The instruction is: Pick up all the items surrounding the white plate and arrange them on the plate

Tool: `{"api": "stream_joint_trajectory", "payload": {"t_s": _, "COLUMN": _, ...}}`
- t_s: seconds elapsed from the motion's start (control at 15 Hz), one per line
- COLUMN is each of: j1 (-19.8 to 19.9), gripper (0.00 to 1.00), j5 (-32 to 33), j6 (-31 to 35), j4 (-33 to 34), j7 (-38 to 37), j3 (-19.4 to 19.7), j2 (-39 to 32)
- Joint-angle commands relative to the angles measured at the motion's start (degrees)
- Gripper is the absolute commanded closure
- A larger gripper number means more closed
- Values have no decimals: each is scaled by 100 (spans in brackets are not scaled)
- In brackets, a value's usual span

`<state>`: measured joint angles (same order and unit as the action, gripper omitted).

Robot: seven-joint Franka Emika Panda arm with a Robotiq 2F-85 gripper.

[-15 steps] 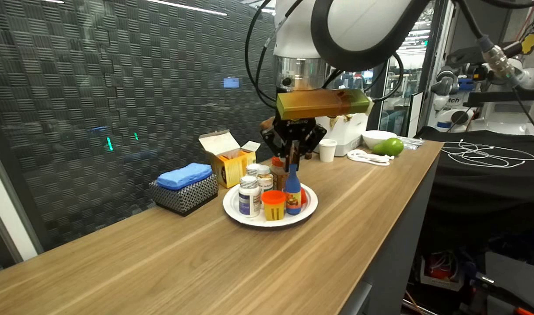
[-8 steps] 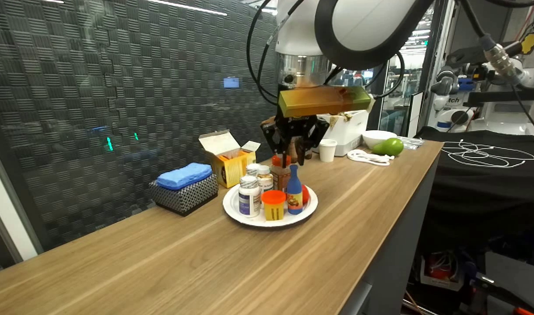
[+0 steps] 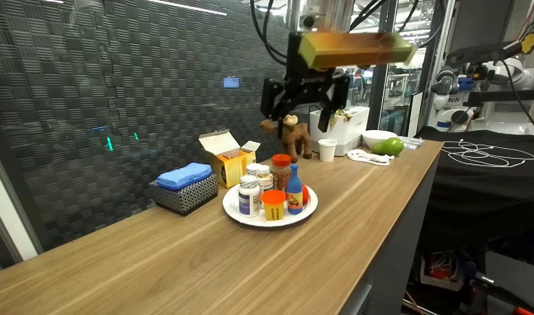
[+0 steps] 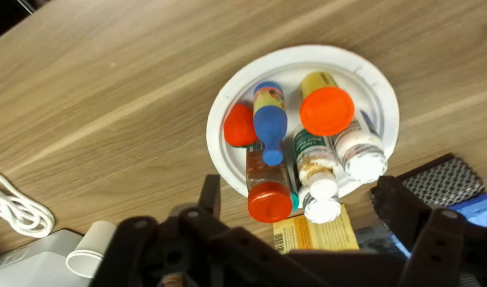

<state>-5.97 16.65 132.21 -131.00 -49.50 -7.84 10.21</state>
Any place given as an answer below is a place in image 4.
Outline spice jar red lid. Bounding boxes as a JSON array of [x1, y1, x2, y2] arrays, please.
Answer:
[[245, 142, 296, 225]]

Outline open yellow cardboard box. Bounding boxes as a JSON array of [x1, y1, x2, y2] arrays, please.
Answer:
[[272, 204, 361, 255]]

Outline blue folded cloth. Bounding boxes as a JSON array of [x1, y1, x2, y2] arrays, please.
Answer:
[[391, 190, 487, 257]]

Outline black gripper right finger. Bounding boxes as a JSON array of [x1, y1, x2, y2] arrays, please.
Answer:
[[369, 174, 487, 287]]

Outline green tub teal lid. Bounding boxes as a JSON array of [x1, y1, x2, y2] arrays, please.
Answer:
[[288, 188, 302, 213]]

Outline blue toy bottle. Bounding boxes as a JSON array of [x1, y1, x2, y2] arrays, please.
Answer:
[[251, 80, 291, 169]]

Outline yellow tub orange lid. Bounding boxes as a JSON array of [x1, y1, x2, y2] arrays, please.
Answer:
[[299, 70, 358, 139]]

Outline white rope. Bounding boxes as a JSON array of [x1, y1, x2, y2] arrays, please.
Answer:
[[0, 166, 58, 239]]

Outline white paper cup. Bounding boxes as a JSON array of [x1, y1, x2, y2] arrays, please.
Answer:
[[64, 218, 120, 280]]

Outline white paper plate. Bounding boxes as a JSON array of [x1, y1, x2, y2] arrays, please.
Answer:
[[205, 43, 401, 199]]

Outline red toy strawberry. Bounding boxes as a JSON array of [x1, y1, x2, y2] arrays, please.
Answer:
[[222, 100, 259, 150]]

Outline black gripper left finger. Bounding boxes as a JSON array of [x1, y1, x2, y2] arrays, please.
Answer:
[[90, 174, 308, 287]]

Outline white pill bottle green label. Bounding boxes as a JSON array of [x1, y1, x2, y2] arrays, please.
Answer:
[[292, 129, 344, 201]]

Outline white pill bottle blue label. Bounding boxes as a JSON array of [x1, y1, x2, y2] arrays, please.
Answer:
[[332, 108, 390, 185]]

